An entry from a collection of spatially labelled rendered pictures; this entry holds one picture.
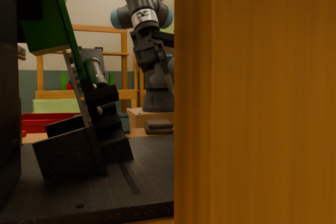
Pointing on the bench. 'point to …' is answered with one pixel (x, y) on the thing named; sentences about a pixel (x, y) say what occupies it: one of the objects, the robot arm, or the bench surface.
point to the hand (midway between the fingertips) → (172, 89)
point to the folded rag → (158, 127)
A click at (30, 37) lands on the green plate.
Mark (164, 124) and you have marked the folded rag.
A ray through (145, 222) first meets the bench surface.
